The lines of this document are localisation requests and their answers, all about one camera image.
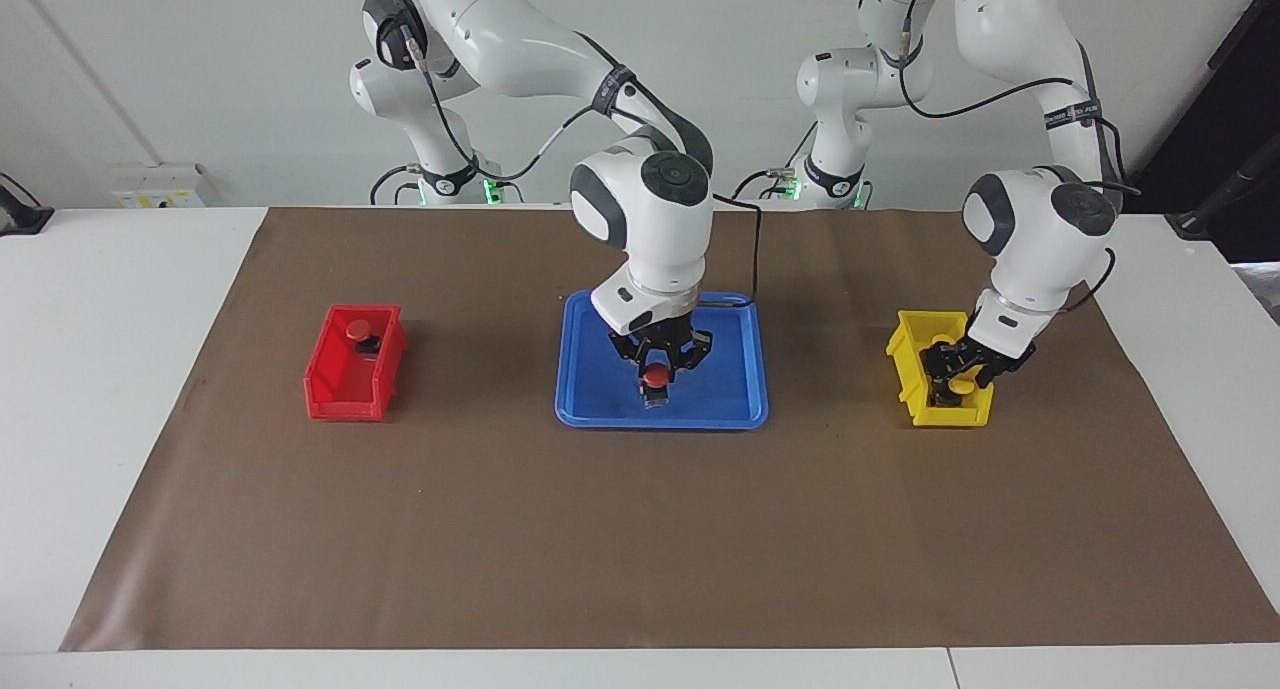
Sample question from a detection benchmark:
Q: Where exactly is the white wall outlet box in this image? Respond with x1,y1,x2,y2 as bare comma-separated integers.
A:
108,162,207,210

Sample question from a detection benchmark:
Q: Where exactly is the black velcro cable strap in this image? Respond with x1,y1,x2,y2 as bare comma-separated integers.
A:
1043,94,1103,130
590,64,641,120

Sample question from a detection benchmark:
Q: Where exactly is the brown paper table mat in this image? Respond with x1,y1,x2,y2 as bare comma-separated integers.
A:
60,206,1280,652

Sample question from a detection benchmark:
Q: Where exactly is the black clamp mount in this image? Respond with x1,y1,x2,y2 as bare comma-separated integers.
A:
0,172,54,236

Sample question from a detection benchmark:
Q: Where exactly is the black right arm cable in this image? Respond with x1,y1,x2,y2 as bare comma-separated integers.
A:
370,29,763,302

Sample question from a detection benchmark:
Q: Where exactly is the blue plastic tray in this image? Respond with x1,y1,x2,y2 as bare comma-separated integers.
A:
555,290,770,431

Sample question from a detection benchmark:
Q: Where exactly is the black base cable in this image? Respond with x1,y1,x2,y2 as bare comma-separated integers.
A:
733,167,801,202
370,164,421,207

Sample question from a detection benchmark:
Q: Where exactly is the yellow plastic storage bin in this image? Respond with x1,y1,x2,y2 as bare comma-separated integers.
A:
886,310,996,429

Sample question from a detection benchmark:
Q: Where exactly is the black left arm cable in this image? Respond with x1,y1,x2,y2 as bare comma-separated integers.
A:
893,4,1143,315

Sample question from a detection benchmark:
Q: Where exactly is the red plastic storage bin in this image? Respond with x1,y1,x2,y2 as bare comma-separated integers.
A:
304,304,408,422

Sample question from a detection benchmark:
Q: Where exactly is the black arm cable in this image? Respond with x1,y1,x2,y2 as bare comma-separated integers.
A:
893,4,1143,315
370,29,763,302

